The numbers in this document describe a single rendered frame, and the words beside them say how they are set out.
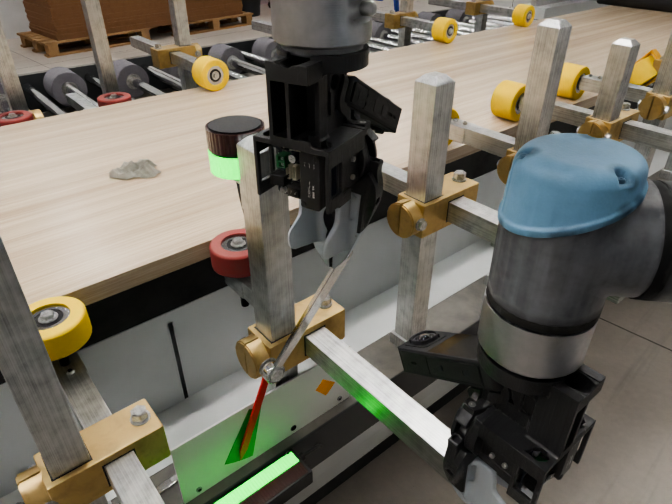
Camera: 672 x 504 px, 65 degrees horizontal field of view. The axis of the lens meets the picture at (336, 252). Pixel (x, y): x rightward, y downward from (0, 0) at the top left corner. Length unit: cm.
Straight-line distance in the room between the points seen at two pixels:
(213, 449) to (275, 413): 9
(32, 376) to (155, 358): 36
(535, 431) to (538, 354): 8
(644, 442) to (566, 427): 145
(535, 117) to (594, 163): 56
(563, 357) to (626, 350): 176
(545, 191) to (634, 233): 6
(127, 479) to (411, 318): 45
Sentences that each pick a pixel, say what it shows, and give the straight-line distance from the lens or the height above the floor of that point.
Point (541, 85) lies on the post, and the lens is 87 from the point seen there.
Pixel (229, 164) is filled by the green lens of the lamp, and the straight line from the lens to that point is 55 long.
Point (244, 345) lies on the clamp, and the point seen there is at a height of 87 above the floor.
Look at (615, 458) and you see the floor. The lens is 178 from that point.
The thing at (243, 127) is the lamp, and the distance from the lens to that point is 55.
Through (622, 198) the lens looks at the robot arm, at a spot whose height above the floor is 117.
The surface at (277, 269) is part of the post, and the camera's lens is 58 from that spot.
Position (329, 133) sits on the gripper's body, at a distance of 43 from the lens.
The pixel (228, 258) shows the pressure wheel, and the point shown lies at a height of 91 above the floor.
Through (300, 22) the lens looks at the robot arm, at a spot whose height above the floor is 123.
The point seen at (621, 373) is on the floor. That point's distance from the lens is 204.
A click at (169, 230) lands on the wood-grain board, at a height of 90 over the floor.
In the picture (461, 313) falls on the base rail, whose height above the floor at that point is 70.
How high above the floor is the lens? 130
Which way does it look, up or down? 33 degrees down
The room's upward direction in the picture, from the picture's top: straight up
